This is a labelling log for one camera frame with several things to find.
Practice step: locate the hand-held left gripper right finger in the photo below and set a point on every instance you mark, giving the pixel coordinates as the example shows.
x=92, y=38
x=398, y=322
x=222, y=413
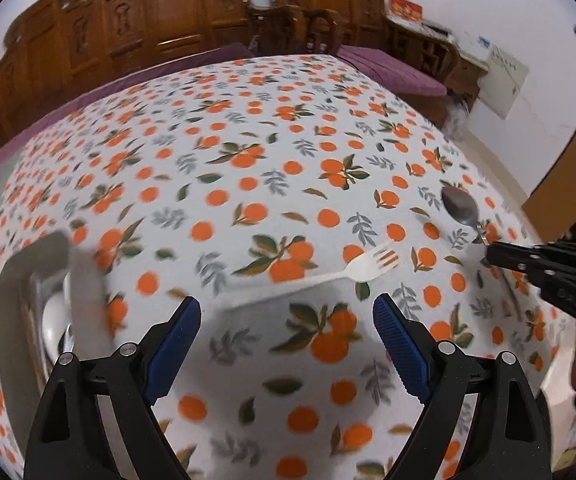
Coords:
x=400, y=346

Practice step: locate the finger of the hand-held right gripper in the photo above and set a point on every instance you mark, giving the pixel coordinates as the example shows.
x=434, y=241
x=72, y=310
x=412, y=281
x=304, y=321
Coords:
x=528, y=250
x=528, y=269

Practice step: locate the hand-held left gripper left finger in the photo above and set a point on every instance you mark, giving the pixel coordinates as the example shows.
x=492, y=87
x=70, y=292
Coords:
x=175, y=341

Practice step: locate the metal spoon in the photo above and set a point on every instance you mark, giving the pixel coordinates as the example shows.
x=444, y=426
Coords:
x=460, y=207

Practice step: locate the white plastic fork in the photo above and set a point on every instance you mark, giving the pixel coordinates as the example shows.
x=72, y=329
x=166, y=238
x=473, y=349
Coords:
x=363, y=271

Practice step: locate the grey rectangular box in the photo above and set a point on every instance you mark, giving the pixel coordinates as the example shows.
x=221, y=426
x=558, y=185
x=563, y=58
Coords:
x=18, y=320

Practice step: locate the brown board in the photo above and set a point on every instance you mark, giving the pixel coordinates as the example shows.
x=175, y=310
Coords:
x=568, y=160

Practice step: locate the white plastic spoon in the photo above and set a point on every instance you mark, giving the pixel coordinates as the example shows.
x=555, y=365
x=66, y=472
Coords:
x=54, y=320

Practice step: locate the wooden side cabinet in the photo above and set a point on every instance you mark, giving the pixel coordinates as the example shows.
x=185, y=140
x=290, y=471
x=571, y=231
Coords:
x=433, y=55

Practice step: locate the purple seat cushion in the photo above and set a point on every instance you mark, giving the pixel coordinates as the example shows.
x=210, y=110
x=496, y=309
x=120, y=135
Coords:
x=393, y=72

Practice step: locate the orange print tablecloth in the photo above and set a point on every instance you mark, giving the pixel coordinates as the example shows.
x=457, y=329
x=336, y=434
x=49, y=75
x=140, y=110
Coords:
x=268, y=125

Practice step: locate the red sign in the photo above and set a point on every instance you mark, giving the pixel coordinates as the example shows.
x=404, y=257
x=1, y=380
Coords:
x=405, y=8

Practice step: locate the carved wooden armchair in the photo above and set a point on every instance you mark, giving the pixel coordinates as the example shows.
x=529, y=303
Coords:
x=328, y=0

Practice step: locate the long carved wooden sofa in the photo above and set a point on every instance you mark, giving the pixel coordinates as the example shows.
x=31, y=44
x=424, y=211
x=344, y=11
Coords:
x=118, y=25

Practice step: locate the dark wooden chair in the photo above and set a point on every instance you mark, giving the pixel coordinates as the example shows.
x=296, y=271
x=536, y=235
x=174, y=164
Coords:
x=293, y=30

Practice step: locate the white wall paper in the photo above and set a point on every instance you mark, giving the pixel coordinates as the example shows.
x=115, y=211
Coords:
x=505, y=75

